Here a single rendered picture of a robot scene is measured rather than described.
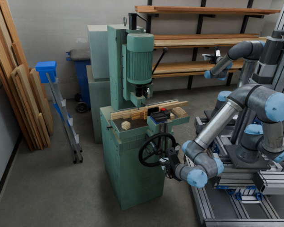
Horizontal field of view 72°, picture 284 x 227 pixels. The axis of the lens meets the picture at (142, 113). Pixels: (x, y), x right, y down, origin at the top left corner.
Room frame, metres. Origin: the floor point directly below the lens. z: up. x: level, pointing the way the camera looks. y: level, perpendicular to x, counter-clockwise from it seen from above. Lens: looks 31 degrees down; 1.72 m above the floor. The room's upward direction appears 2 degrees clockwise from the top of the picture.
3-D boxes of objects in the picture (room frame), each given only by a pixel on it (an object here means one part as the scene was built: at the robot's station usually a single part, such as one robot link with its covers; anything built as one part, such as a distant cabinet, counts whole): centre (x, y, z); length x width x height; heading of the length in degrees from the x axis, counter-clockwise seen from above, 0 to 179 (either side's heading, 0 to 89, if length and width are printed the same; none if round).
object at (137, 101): (1.36, 0.04, 1.03); 0.14 x 0.07 x 0.09; 26
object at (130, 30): (1.47, 0.09, 1.54); 0.08 x 0.08 x 0.17; 26
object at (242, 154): (1.01, -0.71, 0.87); 0.15 x 0.15 x 0.10
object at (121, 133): (1.28, -0.09, 0.87); 0.61 x 0.30 x 0.06; 116
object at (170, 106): (1.42, -0.13, 0.92); 0.60 x 0.02 x 0.04; 116
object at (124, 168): (1.45, 0.08, 0.36); 0.58 x 0.45 x 0.71; 26
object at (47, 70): (1.77, 0.84, 0.58); 0.27 x 0.25 x 1.16; 108
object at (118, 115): (1.40, -0.04, 0.93); 0.60 x 0.02 x 0.05; 116
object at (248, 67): (1.54, -0.82, 1.19); 0.15 x 0.12 x 0.55; 106
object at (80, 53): (3.09, 0.88, 0.48); 0.64 x 0.54 x 0.97; 110
